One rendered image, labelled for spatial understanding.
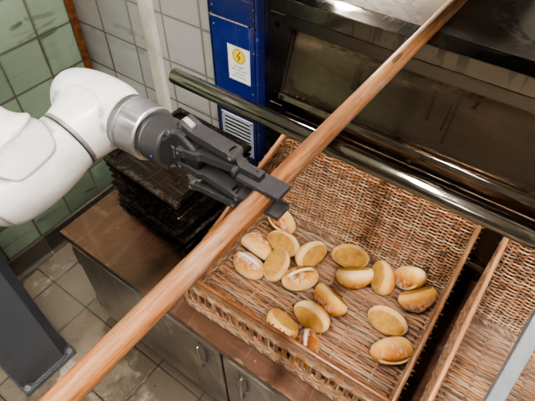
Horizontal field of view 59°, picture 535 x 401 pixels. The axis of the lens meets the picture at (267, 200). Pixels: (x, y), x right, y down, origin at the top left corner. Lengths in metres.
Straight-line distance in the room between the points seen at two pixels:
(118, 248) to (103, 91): 0.72
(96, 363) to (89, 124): 0.37
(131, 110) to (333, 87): 0.60
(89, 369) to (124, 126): 0.36
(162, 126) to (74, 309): 1.43
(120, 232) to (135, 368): 0.61
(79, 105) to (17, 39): 1.05
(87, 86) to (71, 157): 0.12
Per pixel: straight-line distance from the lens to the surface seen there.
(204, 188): 0.71
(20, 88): 1.85
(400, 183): 0.72
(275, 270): 1.23
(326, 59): 1.19
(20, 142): 0.73
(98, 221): 1.49
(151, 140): 0.70
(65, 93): 0.80
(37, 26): 1.83
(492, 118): 1.09
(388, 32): 1.06
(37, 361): 1.86
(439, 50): 1.04
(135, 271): 1.35
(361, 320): 1.24
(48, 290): 2.14
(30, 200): 0.74
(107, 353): 0.52
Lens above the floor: 1.66
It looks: 48 degrees down
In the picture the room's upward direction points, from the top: straight up
